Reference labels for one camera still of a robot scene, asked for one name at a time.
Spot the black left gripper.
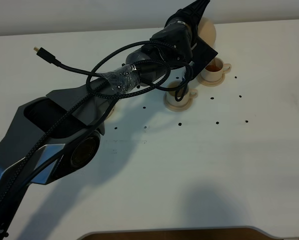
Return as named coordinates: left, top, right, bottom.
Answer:
left=150, top=0, right=210, bottom=62

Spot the beige teapot with lid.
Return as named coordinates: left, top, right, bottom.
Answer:
left=197, top=16, right=217, bottom=48

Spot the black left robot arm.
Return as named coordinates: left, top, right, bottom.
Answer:
left=0, top=0, right=217, bottom=240

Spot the beige teapot saucer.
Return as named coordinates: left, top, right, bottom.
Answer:
left=106, top=105, right=116, bottom=120

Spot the far beige teacup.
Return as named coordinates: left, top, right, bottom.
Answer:
left=200, top=57, right=232, bottom=83

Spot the beige teacup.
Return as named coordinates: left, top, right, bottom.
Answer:
left=200, top=57, right=232, bottom=83
left=166, top=85, right=198, bottom=107

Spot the far beige cup saucer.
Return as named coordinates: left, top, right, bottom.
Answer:
left=196, top=69, right=225, bottom=87

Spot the beige cup saucer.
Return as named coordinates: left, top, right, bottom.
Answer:
left=163, top=93, right=193, bottom=112
left=196, top=69, right=225, bottom=87

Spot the near beige teacup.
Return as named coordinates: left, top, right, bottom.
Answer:
left=166, top=85, right=198, bottom=107

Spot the near beige cup saucer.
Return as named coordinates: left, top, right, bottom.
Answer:
left=163, top=93, right=193, bottom=112

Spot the black braided left cable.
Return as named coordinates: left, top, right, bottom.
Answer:
left=0, top=41, right=195, bottom=208

